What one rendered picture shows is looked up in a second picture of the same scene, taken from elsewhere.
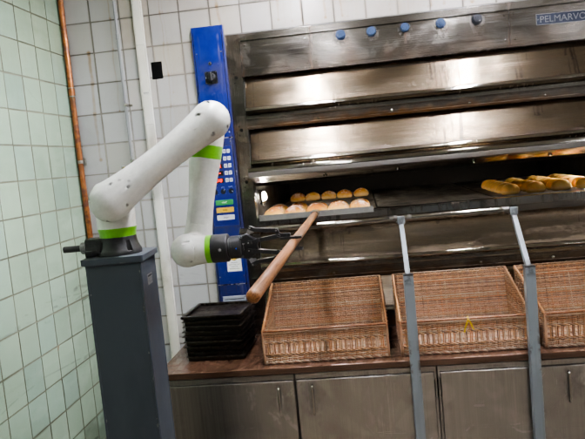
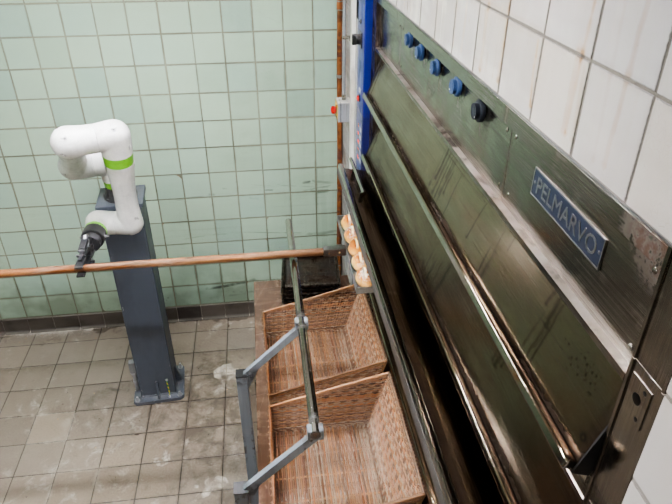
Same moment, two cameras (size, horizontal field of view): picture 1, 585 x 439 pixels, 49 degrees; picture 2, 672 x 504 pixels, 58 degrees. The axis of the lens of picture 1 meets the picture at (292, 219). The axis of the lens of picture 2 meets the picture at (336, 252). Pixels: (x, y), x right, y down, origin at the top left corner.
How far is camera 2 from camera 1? 3.44 m
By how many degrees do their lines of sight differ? 75
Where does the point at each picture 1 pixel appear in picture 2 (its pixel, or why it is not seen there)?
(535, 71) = (496, 287)
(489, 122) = (459, 306)
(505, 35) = (500, 174)
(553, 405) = not seen: outside the picture
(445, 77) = (443, 186)
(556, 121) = (497, 405)
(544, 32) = (536, 221)
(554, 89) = not seen: hidden behind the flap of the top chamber
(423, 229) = not seen: hidden behind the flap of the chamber
